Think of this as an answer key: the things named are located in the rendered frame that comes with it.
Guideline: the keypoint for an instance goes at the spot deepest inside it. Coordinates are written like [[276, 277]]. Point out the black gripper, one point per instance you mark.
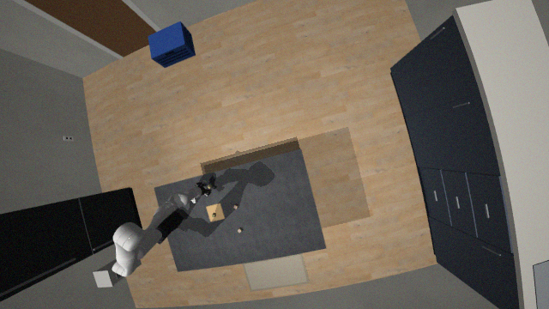
[[204, 191]]

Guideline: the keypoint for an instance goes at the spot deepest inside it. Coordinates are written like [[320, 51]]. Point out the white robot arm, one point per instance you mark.
[[132, 239]]

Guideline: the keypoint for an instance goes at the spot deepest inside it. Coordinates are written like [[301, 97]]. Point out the tan square mat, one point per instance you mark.
[[215, 209]]

